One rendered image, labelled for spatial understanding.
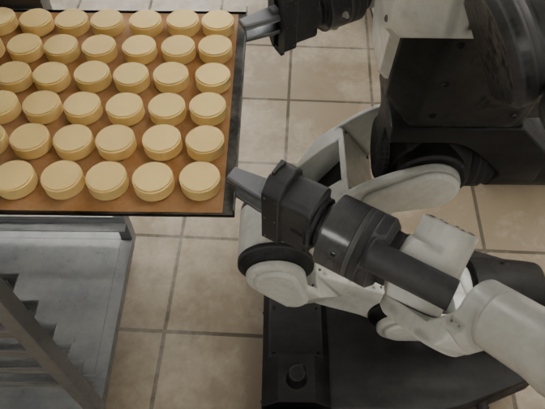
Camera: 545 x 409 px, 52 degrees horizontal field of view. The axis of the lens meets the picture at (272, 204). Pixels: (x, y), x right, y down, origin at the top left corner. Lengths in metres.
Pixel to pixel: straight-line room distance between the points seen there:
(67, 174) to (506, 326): 0.52
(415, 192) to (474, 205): 1.02
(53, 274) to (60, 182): 0.84
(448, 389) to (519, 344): 0.83
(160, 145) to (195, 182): 0.08
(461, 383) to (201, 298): 0.70
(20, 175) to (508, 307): 0.56
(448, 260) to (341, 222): 0.12
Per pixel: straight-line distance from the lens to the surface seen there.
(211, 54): 0.85
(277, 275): 1.00
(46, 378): 1.34
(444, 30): 0.57
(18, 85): 0.88
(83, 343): 1.43
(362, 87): 2.12
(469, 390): 1.38
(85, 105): 0.80
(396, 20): 0.60
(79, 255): 1.55
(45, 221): 1.54
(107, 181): 0.71
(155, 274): 1.64
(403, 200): 0.85
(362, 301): 1.22
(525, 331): 0.54
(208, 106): 0.77
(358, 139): 0.97
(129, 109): 0.78
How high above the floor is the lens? 1.41
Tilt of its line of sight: 54 degrees down
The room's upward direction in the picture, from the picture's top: straight up
